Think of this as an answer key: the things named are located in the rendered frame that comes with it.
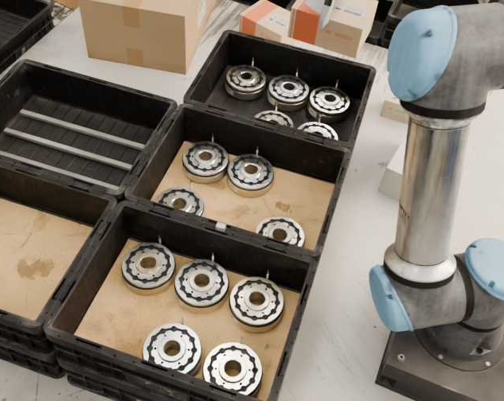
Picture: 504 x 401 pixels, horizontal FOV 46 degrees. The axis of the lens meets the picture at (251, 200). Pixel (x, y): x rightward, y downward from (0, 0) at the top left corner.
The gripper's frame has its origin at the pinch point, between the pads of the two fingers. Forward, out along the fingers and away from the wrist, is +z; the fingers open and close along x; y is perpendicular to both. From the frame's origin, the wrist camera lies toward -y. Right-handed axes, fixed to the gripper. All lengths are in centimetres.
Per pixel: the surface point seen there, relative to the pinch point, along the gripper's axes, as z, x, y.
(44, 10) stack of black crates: 61, -40, 119
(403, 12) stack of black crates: 61, -108, -5
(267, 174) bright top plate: 23.7, 30.0, 1.3
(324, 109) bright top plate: 23.5, 4.1, -3.2
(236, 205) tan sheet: 26.6, 38.7, 4.5
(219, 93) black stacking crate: 26.7, 7.4, 23.6
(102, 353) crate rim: 17, 83, 8
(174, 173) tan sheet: 26.5, 36.5, 20.8
